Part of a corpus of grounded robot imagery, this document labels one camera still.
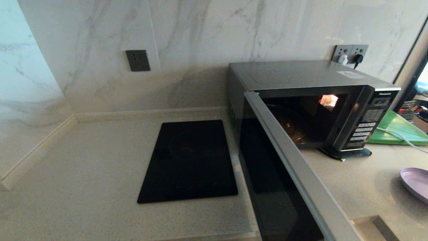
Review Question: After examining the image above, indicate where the black glass microwave door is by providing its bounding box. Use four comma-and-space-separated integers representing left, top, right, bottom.
238, 91, 364, 241

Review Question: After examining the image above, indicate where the lilac plastic plate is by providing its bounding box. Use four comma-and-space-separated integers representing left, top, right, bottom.
400, 167, 428, 205

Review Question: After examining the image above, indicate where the dark cloth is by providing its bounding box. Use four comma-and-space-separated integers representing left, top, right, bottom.
318, 147, 372, 161

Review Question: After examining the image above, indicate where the black glass induction cooktop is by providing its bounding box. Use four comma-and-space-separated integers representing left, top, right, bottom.
137, 119, 238, 204

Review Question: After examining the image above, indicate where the green cutting board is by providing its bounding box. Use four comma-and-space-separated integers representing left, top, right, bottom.
367, 110, 428, 146

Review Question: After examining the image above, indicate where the beige cabinet door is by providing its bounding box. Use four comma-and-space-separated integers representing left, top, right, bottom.
351, 219, 385, 241

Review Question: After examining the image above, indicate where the blue background object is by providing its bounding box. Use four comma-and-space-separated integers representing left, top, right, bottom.
414, 82, 428, 97

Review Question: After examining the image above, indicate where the dark grey wall socket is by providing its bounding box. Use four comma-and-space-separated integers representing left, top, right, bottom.
125, 50, 151, 72

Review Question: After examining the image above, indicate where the white power cable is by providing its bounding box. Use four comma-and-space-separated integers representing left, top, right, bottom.
376, 127, 428, 155

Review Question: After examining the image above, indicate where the black wire basket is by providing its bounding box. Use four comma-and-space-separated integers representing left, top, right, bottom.
397, 99, 428, 122

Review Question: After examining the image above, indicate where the dark window frame post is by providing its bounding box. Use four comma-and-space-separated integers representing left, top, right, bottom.
391, 13, 428, 112

